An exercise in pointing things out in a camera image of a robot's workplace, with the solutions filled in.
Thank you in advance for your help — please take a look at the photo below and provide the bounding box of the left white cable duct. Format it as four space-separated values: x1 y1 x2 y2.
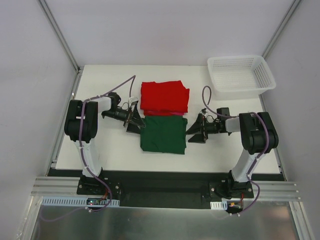
42 196 120 208

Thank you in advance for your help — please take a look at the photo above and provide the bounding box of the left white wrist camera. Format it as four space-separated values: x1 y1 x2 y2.
128 96 139 106

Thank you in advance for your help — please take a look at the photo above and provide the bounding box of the white cable duct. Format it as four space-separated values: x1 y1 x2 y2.
210 200 228 211
42 196 120 208

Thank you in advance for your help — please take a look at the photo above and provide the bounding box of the white plastic basket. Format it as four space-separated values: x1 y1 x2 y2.
207 55 276 100

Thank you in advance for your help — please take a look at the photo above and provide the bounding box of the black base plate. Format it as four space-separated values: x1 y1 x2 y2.
76 170 254 209

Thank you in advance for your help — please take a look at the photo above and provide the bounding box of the right white cable duct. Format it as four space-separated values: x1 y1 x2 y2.
210 200 228 211

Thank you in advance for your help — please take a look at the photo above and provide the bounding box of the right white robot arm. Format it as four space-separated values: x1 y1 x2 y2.
185 107 279 198

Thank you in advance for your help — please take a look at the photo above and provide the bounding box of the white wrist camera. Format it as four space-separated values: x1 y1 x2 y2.
128 96 139 106
200 108 208 117

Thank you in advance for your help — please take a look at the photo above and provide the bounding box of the green t shirt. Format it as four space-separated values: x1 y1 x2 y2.
140 115 188 155

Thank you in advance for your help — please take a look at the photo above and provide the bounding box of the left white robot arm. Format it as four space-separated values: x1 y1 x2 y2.
64 92 146 195

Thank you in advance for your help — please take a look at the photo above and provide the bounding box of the pink t shirt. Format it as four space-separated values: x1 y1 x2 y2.
143 110 184 117

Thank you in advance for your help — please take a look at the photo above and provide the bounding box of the aluminium frame rail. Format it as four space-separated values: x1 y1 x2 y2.
31 176 303 202

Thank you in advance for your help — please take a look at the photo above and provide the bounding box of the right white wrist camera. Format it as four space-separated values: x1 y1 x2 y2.
200 108 208 117

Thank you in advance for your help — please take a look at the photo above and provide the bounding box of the red t shirt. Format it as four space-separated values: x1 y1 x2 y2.
140 80 190 114

